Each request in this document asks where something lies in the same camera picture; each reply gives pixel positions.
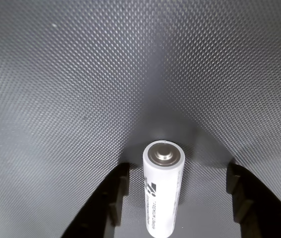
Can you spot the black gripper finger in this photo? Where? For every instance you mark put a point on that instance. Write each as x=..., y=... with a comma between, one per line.
x=264, y=213
x=98, y=213

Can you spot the white AA battery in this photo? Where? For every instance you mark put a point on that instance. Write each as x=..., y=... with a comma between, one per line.
x=163, y=198

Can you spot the dark gray textured mat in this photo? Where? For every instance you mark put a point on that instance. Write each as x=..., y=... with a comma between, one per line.
x=56, y=74

